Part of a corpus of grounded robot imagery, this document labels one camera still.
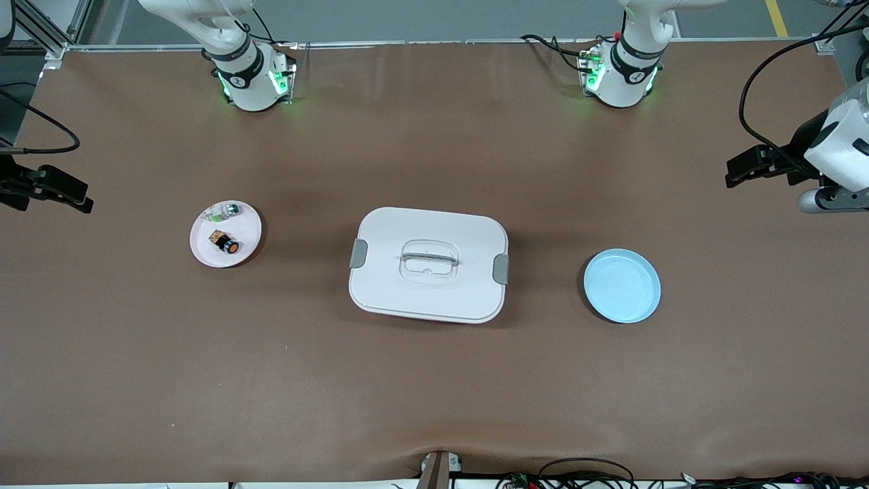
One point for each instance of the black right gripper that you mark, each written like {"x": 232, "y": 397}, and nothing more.
{"x": 11, "y": 185}

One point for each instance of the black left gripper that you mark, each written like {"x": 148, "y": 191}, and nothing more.
{"x": 800, "y": 147}

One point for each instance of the orange push-button switch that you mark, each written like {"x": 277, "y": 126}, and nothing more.
{"x": 224, "y": 243}

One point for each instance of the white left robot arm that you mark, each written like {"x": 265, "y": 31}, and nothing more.
{"x": 628, "y": 78}

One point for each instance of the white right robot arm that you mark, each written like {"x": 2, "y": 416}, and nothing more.
{"x": 248, "y": 81}

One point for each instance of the white lidded storage box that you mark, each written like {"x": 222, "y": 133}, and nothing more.
{"x": 407, "y": 299}

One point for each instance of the pale pink round plate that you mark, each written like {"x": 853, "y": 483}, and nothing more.
{"x": 246, "y": 234}

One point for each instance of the light blue round plate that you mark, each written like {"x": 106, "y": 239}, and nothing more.
{"x": 621, "y": 285}

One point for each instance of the aluminium cell frame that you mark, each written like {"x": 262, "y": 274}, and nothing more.
{"x": 41, "y": 34}
{"x": 825, "y": 44}

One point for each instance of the metal table edge rail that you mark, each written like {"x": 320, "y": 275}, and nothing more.
{"x": 441, "y": 42}

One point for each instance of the brown camera mount post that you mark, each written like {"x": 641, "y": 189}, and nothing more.
{"x": 438, "y": 472}

